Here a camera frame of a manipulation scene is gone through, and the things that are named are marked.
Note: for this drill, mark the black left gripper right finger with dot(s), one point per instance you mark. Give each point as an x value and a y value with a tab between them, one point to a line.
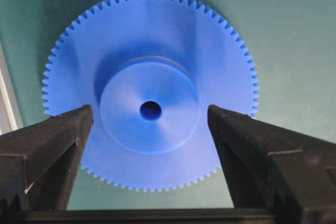
267	166

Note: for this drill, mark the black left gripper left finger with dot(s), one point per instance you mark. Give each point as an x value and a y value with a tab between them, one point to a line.
40	163

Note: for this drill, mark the large blue plastic gear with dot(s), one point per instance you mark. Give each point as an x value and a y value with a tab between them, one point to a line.
150	69

